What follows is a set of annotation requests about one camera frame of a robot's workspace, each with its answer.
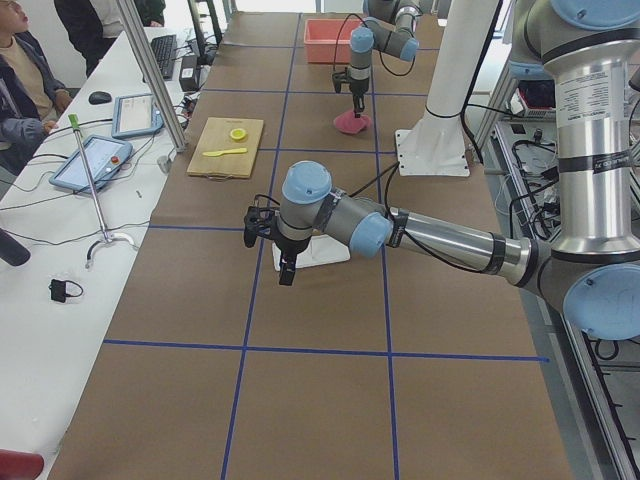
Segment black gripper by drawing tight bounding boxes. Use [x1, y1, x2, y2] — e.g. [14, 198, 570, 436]
[331, 67, 370, 118]
[243, 199, 310, 285]

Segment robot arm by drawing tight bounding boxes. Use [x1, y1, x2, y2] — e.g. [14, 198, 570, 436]
[244, 1, 639, 340]

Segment near blue teach pendant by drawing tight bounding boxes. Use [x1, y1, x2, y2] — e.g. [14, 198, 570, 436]
[49, 135, 133, 192]

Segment pink plastic bin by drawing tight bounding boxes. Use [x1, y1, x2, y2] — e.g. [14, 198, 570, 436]
[303, 18, 361, 64]

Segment blue teach pendant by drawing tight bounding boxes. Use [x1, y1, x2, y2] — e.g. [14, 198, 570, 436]
[49, 135, 133, 192]
[111, 93, 164, 139]

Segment far blue teach pendant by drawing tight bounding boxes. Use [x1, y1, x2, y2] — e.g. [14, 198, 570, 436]
[111, 93, 164, 139]

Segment bamboo cutting board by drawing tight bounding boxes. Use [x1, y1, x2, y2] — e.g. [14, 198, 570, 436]
[187, 117, 264, 179]

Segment yellow lemon slices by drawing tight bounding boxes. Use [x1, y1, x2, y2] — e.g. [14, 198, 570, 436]
[229, 127, 248, 142]

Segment black power adapter box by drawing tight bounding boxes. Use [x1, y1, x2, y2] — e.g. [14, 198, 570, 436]
[179, 55, 200, 92]

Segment pink grey-edged cleaning cloth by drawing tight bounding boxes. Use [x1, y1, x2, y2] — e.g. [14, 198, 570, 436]
[333, 110, 372, 135]

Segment small black clip cable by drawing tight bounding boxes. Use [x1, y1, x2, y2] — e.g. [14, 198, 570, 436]
[48, 278, 84, 303]

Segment white plastic rack tray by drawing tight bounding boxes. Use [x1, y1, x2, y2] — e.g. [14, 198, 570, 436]
[295, 234, 351, 269]

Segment standing person dark clothes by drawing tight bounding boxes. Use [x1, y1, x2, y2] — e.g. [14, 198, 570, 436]
[53, 0, 167, 79]

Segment black computer mouse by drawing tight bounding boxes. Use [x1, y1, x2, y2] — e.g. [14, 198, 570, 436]
[88, 91, 112, 105]

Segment yellow plastic knife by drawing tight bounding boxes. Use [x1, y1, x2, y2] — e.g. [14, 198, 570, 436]
[202, 147, 248, 158]

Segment aluminium frame post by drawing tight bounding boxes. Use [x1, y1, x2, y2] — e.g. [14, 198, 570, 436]
[116, 0, 187, 153]

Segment seated person beige shirt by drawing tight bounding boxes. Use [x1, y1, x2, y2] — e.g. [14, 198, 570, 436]
[1, 1, 72, 176]

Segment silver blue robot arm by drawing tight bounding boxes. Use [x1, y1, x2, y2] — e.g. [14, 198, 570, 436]
[332, 0, 430, 120]

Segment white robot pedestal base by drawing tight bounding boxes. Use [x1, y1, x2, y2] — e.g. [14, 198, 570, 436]
[396, 0, 502, 177]

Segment black keyboard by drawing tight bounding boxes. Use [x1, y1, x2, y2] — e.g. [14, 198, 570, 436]
[150, 34, 177, 80]

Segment red cylinder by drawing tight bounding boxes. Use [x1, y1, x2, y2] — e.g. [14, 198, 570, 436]
[0, 449, 44, 480]

